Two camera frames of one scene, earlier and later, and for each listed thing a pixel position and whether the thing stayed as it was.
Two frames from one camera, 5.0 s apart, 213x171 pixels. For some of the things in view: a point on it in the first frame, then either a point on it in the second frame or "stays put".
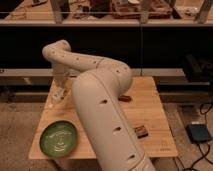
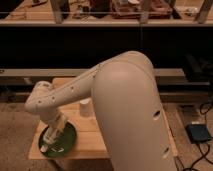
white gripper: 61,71 to 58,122
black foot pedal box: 198,133 stays put
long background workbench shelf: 106,12 stays put
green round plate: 58,139 stays put
